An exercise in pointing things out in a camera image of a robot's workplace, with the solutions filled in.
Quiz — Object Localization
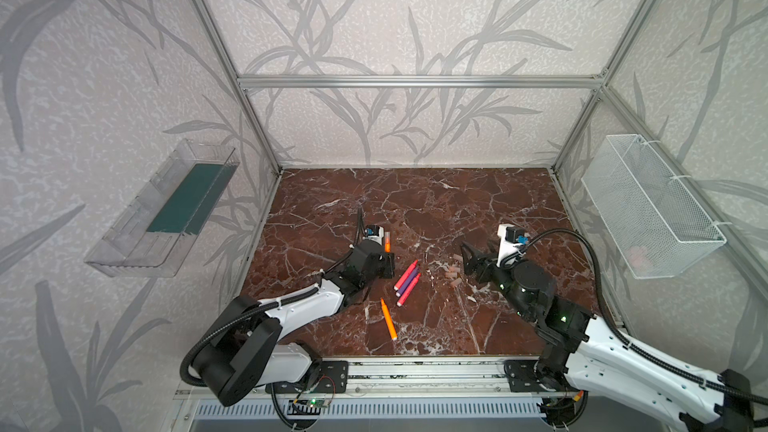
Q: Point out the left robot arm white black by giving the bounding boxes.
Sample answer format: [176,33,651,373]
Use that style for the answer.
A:
[179,239,395,406]

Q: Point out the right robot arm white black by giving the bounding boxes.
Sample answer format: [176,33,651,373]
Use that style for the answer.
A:
[460,244,767,431]

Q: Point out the pink marker upper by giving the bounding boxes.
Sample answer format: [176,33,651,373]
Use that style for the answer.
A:
[394,260,418,291]

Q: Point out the pink marker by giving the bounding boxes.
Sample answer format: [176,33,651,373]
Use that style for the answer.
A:
[397,275,421,307]
[394,260,418,291]

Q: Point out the purple marker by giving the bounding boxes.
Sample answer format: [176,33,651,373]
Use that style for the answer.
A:
[396,269,419,297]

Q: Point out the pink marker lower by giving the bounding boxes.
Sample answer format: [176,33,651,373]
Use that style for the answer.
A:
[397,275,421,307]

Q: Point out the orange marker lower diagonal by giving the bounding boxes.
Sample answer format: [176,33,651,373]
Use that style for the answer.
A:
[380,299,398,341]

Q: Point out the green circuit board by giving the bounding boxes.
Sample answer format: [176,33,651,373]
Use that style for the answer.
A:
[291,398,333,414]

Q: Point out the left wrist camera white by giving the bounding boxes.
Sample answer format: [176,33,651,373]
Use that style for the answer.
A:
[363,225,385,246]

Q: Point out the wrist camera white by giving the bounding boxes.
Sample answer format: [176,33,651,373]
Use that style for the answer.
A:
[363,225,385,246]
[497,224,529,267]

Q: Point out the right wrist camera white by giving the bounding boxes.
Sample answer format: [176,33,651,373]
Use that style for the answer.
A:
[497,224,529,267]

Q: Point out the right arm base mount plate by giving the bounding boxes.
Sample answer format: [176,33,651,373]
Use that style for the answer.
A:
[503,357,577,396]

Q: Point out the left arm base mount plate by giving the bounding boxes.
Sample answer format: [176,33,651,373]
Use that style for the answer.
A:
[294,360,350,394]

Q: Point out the aluminium front rail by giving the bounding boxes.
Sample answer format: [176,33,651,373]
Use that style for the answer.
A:
[173,356,679,400]

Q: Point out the white wire mesh basket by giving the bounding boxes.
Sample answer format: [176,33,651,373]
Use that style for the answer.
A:
[582,134,727,280]

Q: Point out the clear plastic wall tray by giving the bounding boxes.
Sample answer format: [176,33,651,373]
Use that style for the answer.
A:
[85,139,240,278]

